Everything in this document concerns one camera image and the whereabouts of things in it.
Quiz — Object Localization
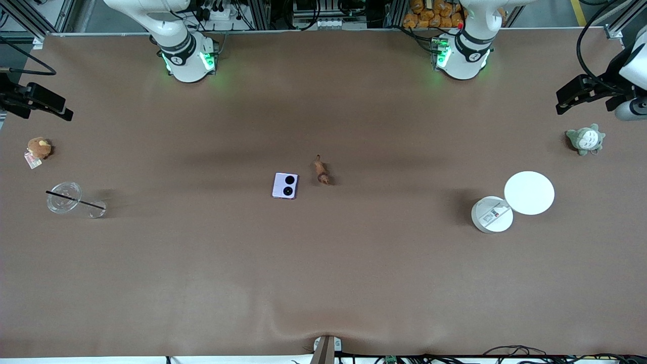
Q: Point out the purple flip phone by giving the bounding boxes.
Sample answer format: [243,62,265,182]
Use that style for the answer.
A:
[272,172,299,200]

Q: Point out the brown lion statue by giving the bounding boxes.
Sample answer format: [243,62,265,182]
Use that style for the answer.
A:
[314,154,332,187]

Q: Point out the grey green Totoro plush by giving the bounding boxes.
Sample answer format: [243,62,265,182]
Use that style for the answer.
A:
[565,123,607,157]

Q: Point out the brown plush toy with tag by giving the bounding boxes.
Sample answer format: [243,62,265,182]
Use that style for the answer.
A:
[24,136,53,170]

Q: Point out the clear plastic cup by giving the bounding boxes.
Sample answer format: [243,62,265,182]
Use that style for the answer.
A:
[46,181,107,219]

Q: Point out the black drinking straw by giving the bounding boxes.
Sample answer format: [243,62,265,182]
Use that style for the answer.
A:
[45,190,106,209]

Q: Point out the orange lumpy items pile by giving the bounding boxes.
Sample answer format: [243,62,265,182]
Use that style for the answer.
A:
[402,0,467,30]

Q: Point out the white power strip with plugs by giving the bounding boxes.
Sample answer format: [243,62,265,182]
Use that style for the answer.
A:
[198,2,239,24]

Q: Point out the brown table cover mat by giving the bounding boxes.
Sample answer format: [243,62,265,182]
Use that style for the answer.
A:
[0,28,647,357]

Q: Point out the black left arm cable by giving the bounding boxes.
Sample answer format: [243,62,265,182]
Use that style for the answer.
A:
[576,0,632,95]

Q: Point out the aluminium frame profile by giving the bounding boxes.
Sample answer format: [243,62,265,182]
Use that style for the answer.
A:
[250,0,272,30]
[589,0,647,39]
[0,0,76,39]
[385,0,408,29]

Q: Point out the black floor cable bundle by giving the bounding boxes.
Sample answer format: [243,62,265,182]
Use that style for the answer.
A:
[480,345,647,364]

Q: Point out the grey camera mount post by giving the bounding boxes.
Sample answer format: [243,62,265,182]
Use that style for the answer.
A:
[309,335,343,364]

